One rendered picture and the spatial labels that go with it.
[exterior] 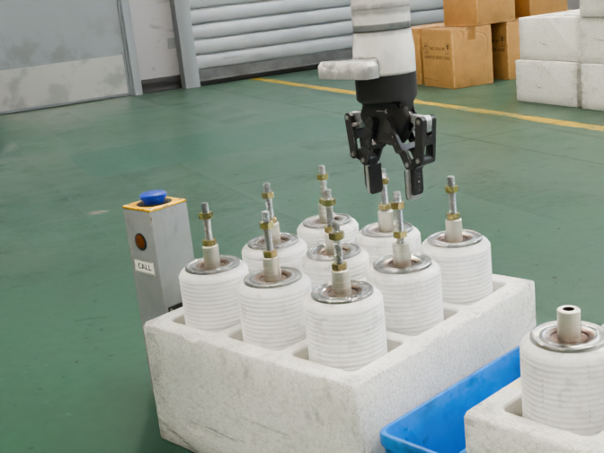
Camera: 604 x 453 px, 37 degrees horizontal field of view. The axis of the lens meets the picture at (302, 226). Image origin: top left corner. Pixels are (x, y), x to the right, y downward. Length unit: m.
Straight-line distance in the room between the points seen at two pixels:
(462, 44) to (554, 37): 0.87
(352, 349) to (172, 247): 0.42
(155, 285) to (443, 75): 3.56
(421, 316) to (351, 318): 0.13
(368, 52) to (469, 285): 0.35
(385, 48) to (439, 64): 3.74
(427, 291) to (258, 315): 0.21
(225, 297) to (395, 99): 0.35
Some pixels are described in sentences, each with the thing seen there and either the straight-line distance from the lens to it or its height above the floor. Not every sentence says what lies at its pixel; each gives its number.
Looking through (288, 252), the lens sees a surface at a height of 0.25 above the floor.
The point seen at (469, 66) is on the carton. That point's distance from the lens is 4.77.
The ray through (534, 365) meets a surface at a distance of 0.91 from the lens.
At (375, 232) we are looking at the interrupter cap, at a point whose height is 0.25.
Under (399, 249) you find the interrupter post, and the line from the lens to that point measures 1.15.
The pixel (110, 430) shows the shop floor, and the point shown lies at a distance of 1.41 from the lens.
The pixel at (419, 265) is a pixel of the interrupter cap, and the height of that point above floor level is 0.25.
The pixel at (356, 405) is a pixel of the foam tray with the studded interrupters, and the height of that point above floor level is 0.16.
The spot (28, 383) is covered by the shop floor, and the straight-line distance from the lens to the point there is 1.64.
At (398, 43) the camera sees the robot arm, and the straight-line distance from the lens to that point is 1.09.
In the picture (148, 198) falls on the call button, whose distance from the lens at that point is 1.37.
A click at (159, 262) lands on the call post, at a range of 1.37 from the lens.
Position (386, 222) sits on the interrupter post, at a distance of 1.31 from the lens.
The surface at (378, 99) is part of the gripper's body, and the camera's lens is 1.09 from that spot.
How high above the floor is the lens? 0.61
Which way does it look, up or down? 15 degrees down
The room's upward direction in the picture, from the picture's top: 6 degrees counter-clockwise
